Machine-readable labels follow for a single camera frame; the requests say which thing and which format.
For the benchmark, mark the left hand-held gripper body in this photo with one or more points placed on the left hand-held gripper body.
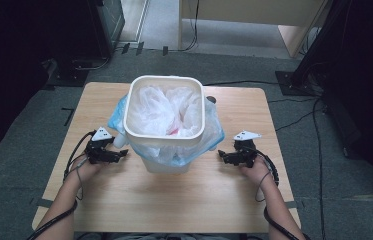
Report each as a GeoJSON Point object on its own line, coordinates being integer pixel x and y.
{"type": "Point", "coordinates": [98, 153]}

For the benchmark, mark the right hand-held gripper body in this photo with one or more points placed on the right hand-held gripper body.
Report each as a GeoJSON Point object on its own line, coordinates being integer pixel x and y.
{"type": "Point", "coordinates": [248, 155]}

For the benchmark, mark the translucent blue-edged trash bag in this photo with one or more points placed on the translucent blue-edged trash bag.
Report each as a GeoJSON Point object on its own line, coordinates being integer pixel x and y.
{"type": "Point", "coordinates": [154, 110]}

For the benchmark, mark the person's left hand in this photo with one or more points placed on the person's left hand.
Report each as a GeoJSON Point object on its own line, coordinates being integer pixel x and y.
{"type": "Point", "coordinates": [85, 170]}

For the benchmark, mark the person's right hand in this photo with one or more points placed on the person's right hand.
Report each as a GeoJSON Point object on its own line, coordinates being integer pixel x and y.
{"type": "Point", "coordinates": [259, 173]}

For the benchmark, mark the black round table grommet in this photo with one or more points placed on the black round table grommet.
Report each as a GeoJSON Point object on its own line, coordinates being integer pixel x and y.
{"type": "Point", "coordinates": [212, 99]}

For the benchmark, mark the pink crumpled scrap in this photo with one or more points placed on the pink crumpled scrap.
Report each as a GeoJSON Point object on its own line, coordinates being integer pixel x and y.
{"type": "Point", "coordinates": [174, 132]}

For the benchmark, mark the black stand base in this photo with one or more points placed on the black stand base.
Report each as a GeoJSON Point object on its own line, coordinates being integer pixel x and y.
{"type": "Point", "coordinates": [70, 78]}
{"type": "Point", "coordinates": [290, 83]}

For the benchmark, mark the small black floor piece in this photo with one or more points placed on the small black floor piece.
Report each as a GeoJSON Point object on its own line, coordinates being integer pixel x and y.
{"type": "Point", "coordinates": [140, 48]}
{"type": "Point", "coordinates": [165, 50]}
{"type": "Point", "coordinates": [125, 48]}

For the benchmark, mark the dark cabinet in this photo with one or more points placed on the dark cabinet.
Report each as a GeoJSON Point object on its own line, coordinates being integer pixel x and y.
{"type": "Point", "coordinates": [107, 26]}

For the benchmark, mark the dark curtain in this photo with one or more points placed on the dark curtain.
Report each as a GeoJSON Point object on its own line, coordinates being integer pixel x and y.
{"type": "Point", "coordinates": [14, 66]}
{"type": "Point", "coordinates": [367, 83]}

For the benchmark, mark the light wooden desk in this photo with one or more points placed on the light wooden desk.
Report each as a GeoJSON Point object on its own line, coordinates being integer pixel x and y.
{"type": "Point", "coordinates": [240, 11]}

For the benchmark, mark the grey table bracket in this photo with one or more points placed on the grey table bracket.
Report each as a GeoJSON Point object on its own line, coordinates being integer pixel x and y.
{"type": "Point", "coordinates": [294, 204]}
{"type": "Point", "coordinates": [44, 202]}

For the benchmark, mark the black slanted stand post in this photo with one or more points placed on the black slanted stand post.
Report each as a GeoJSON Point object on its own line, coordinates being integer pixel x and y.
{"type": "Point", "coordinates": [320, 40]}

